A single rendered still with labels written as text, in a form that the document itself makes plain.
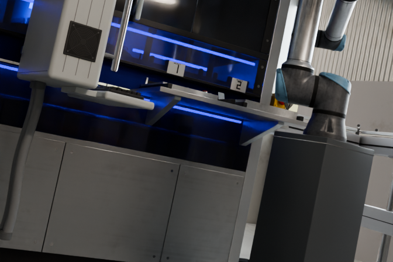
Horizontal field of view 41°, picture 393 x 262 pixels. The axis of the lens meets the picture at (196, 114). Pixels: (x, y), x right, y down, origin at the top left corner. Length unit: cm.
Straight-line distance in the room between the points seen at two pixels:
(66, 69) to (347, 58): 391
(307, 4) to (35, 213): 143
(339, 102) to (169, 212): 107
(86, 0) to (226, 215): 132
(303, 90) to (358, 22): 363
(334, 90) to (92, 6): 88
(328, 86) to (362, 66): 339
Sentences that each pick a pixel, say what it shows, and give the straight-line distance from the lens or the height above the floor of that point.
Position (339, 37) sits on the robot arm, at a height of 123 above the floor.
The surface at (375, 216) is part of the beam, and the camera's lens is 307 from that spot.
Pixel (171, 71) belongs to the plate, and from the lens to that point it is 252.
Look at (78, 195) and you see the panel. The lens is 244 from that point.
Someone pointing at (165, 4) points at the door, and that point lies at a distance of 256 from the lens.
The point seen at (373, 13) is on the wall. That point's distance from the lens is 538.
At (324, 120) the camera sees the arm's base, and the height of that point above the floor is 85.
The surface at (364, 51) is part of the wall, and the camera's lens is 530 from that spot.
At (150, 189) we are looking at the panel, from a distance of 251.
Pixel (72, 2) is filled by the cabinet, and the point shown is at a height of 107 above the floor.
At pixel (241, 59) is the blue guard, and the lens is 267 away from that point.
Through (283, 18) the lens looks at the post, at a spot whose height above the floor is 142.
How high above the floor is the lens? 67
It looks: 3 degrees up
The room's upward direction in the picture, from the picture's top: 12 degrees clockwise
